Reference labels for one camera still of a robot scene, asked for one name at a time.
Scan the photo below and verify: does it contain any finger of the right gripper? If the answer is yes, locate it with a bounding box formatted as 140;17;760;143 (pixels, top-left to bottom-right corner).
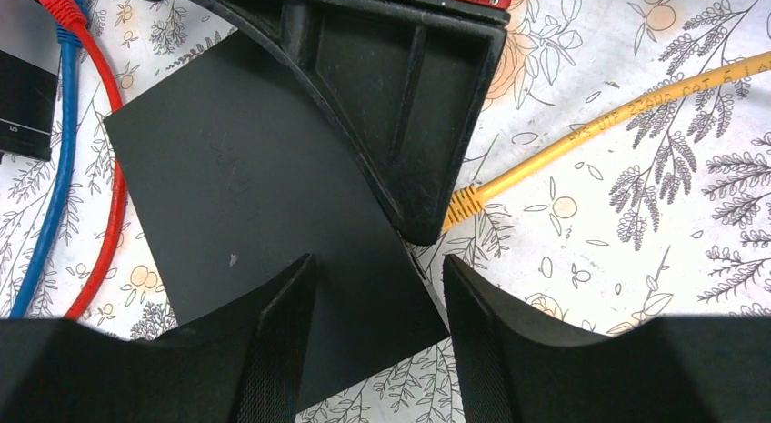
188;0;507;246

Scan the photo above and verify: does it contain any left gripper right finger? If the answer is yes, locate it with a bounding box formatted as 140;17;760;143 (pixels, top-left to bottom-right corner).
443;255;770;422

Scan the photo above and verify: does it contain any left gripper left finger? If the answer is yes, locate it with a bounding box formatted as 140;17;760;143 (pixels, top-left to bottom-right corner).
1;255;316;422

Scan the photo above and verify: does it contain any yellow ethernet cable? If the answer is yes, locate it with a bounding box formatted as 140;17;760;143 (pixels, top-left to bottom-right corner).
440;51;771;234

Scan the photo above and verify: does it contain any black network switch box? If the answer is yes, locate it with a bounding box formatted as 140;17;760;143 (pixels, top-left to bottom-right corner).
105;33;447;417

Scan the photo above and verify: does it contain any blue ethernet cable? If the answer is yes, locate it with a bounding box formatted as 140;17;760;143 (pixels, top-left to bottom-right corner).
8;0;83;320

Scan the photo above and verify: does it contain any red ethernet cable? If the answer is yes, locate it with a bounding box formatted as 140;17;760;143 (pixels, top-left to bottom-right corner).
30;0;129;322

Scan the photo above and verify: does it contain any black white checkerboard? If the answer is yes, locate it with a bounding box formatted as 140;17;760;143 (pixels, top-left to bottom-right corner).
1;0;60;161

